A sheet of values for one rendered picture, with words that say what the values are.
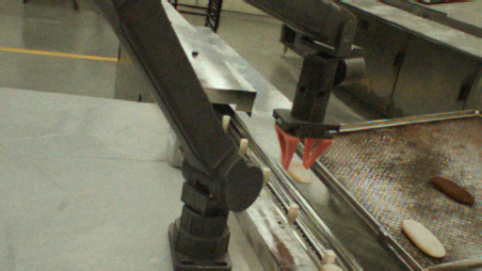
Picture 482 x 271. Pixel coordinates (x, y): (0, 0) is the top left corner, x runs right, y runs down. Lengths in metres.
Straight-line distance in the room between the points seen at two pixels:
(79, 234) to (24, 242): 0.08
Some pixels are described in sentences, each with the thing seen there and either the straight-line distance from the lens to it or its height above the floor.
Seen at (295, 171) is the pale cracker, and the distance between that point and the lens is 0.95.
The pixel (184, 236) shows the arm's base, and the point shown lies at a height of 0.86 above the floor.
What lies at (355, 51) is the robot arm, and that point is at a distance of 0.97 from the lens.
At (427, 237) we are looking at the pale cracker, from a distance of 0.93.
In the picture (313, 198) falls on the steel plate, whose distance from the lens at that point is 1.14.
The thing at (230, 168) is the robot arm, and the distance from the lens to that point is 0.76.
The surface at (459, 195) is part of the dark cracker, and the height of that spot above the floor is 0.93.
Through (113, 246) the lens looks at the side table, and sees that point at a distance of 0.88.
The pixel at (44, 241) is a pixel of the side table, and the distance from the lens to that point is 0.89.
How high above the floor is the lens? 1.31
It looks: 21 degrees down
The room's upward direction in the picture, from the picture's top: 11 degrees clockwise
